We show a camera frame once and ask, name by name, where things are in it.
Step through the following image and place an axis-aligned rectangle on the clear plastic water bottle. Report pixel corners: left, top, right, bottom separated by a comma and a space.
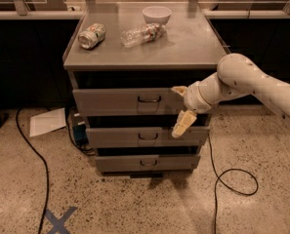
121, 23, 166, 48

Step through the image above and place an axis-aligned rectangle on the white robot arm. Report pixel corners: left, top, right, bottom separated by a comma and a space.
172, 53, 290, 138

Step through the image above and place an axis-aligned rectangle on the crushed green soda can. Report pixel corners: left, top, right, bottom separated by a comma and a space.
78, 23, 106, 50

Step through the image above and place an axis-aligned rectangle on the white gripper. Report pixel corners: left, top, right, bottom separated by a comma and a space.
171, 81, 212, 138

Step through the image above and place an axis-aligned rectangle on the white bowl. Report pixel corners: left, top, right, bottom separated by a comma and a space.
143, 6, 172, 24

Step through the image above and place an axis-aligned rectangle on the black cable right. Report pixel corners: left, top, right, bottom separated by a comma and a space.
207, 134, 260, 234

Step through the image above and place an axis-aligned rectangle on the white paper sheet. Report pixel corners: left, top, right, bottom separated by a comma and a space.
29, 108, 66, 137

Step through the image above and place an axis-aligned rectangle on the black cable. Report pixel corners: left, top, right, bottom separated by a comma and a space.
15, 107, 51, 234
207, 134, 260, 234

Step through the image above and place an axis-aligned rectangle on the grey bottom drawer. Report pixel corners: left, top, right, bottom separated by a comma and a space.
96, 155, 200, 173

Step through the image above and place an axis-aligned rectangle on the grey metal drawer cabinet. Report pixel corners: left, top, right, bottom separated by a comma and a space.
62, 1, 234, 179

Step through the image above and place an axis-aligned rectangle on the black cable left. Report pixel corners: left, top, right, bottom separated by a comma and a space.
15, 107, 51, 234

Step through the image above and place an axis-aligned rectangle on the grey drawer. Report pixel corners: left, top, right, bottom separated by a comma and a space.
96, 155, 200, 173
86, 127, 209, 148
73, 88, 185, 116

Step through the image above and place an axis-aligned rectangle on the blue tape cross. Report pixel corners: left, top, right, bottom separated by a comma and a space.
45, 207, 77, 234

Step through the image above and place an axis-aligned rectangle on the blue power box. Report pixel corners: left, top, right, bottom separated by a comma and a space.
72, 113, 88, 145

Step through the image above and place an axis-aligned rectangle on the grey middle drawer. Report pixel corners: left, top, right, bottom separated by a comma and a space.
86, 127, 209, 148

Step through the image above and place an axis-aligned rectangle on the grey top drawer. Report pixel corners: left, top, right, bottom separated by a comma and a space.
73, 88, 185, 116

